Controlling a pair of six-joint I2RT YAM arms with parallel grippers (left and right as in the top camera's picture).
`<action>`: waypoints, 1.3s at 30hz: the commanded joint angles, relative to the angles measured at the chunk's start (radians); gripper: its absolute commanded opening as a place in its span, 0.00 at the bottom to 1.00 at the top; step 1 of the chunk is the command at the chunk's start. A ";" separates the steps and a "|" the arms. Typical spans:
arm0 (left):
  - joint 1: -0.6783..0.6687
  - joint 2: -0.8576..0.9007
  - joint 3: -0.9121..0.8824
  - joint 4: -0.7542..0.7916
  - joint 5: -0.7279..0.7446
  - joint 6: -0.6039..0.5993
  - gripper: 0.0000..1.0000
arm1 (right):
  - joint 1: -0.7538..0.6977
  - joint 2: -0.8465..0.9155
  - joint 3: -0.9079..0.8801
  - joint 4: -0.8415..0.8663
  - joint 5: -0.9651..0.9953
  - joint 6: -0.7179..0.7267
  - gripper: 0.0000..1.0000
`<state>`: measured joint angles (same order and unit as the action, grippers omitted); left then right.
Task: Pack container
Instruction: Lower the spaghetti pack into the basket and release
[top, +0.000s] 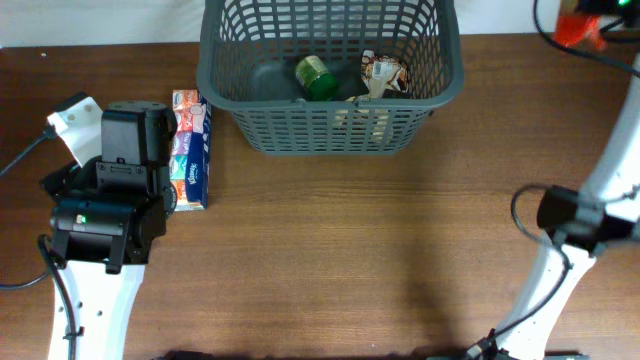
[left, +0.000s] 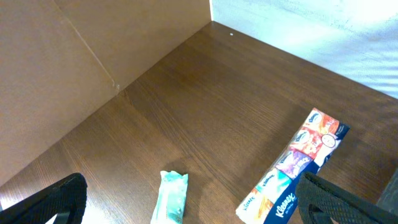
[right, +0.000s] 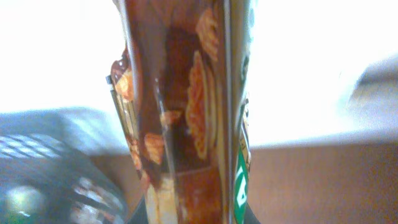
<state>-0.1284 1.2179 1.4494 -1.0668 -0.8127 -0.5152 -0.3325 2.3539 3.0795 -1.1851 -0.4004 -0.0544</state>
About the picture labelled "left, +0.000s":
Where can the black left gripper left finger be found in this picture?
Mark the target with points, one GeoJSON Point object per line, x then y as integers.
{"type": "Point", "coordinates": [65, 201]}

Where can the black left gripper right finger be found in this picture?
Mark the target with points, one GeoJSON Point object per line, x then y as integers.
{"type": "Point", "coordinates": [320, 201]}

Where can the Kleenex tissue multipack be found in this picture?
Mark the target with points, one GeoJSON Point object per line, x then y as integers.
{"type": "Point", "coordinates": [273, 199]}

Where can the grey plastic lattice basket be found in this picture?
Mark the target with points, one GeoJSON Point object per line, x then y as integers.
{"type": "Point", "coordinates": [388, 200]}

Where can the teal tissue pocket pack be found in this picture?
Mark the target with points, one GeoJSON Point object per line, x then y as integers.
{"type": "Point", "coordinates": [170, 205]}

